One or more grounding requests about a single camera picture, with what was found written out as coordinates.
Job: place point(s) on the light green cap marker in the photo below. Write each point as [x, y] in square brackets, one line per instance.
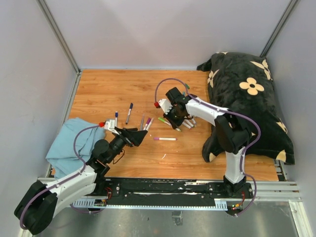
[164, 121]

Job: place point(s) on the navy cap marker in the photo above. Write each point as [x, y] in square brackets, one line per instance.
[129, 113]

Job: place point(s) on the aluminium frame rails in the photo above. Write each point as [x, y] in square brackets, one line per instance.
[264, 191]

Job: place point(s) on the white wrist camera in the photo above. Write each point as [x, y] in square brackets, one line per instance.
[109, 125]
[164, 104]

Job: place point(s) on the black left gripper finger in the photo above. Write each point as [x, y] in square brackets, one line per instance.
[137, 137]
[126, 131]

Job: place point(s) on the small blue cap marker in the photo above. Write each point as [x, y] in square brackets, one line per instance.
[116, 118]

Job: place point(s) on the black floral pillow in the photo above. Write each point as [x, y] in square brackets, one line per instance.
[243, 83]

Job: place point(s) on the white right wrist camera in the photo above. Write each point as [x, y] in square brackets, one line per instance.
[164, 104]

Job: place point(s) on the light blue cloth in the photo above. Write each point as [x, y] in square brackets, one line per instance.
[73, 145]

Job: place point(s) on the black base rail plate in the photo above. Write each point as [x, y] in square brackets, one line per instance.
[169, 192]

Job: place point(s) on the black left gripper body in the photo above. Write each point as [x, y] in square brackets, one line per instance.
[120, 140]

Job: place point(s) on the beige cap marker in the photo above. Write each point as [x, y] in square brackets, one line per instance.
[149, 124]

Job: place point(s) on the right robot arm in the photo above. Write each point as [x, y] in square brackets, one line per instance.
[231, 130]

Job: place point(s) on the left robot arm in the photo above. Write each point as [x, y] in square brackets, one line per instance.
[42, 202]

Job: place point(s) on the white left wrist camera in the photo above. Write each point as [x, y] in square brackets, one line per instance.
[109, 125]

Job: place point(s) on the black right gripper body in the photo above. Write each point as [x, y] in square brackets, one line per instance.
[176, 118]

